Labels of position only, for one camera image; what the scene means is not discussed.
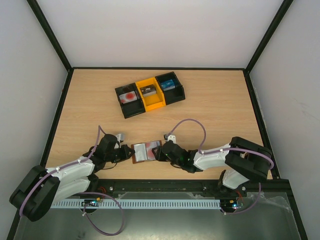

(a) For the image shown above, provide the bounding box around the left black bin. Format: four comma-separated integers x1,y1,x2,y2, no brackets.
114,83,146,119

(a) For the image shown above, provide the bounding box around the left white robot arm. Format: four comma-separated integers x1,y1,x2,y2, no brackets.
9,134,135,222

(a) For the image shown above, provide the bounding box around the red white card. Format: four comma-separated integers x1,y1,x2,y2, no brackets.
119,91,138,104

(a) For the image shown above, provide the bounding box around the yellow middle bin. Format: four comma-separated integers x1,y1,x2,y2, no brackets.
135,77,166,112

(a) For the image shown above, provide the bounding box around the blue card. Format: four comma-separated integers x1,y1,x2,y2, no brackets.
160,79,176,92

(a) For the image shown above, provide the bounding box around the brown leather card holder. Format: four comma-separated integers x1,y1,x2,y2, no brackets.
131,142,155,164

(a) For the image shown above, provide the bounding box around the black bin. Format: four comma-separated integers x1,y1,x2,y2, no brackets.
114,83,146,119
155,71,186,105

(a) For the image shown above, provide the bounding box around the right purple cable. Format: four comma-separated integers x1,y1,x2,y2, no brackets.
167,118,275,216

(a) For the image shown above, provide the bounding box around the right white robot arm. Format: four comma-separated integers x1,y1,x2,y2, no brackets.
152,136,275,196

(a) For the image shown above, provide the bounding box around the black enclosure frame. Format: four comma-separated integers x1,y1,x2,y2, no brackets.
7,0,308,240

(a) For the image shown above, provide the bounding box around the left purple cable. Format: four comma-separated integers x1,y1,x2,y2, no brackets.
19,124,125,237

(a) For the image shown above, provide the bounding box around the right black bin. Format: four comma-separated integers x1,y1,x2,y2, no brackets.
155,71,186,105

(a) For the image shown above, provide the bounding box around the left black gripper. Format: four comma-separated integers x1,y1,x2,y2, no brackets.
105,144,136,163

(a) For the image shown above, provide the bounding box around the purple cable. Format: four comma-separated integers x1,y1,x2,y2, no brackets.
167,118,275,216
19,124,125,237

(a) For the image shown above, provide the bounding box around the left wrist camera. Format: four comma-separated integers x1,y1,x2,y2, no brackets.
115,133,125,148

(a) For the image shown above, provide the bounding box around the red card in holder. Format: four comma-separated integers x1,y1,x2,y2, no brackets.
145,140,162,161

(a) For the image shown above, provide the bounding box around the light blue cable duct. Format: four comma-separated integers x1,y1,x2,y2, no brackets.
51,198,221,210

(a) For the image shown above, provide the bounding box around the grey vip card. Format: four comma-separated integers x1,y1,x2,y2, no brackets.
139,84,157,98

